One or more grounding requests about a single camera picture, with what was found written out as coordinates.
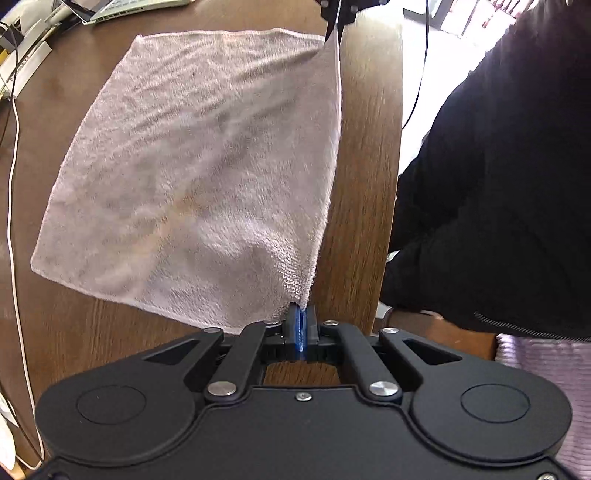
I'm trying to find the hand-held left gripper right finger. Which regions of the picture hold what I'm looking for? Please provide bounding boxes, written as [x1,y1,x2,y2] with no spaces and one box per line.
[302,306,463,404]

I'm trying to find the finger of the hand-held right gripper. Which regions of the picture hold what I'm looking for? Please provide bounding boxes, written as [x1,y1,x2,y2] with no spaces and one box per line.
[339,0,389,27]
[317,0,339,43]

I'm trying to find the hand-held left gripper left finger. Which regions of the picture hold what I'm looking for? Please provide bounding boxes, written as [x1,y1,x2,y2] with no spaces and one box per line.
[141,306,302,408]

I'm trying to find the grey terry towel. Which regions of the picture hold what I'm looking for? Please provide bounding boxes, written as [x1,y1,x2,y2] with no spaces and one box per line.
[30,28,345,336]

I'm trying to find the wooden chair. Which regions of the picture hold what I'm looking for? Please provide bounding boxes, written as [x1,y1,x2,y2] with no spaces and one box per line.
[376,302,498,366]

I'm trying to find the silver laptop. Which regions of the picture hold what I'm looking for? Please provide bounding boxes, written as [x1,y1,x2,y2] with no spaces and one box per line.
[89,0,197,23]

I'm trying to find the person in black jacket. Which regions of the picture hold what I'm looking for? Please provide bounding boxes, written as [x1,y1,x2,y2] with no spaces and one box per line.
[381,0,591,343]

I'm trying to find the purple ribbed pants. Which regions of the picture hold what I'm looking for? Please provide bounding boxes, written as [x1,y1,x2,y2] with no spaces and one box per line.
[495,333,591,480]

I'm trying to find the white crumpled cloth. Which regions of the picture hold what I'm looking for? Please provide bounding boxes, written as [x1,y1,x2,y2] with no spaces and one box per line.
[0,391,20,464]

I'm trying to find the thin black cable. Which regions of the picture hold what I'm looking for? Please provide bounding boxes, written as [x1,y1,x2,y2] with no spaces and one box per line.
[401,0,431,133]

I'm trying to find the white cable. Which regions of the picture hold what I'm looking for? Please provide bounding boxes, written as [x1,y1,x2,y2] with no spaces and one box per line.
[6,92,47,468]

